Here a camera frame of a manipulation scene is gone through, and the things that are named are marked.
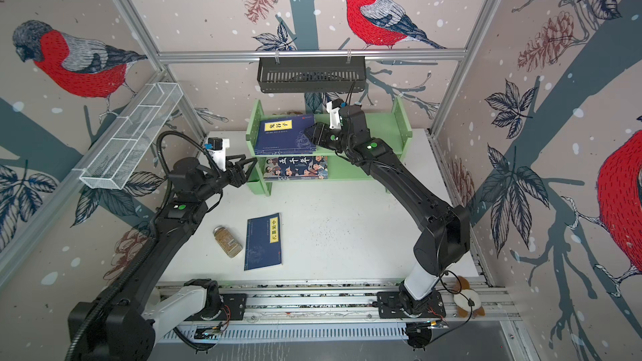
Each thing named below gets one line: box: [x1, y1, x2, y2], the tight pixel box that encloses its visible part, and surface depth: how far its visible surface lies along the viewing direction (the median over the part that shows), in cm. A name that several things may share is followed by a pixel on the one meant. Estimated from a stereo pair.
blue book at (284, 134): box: [254, 114, 317, 155], surface depth 80 cm
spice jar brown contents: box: [212, 224, 244, 260], surface depth 85 cm
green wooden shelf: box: [244, 96, 413, 197], surface depth 80 cm
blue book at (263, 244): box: [244, 212, 283, 271], surface depth 87 cm
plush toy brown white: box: [453, 275, 485, 320], surface depth 74 cm
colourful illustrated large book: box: [263, 155, 329, 181], surface depth 92 cm
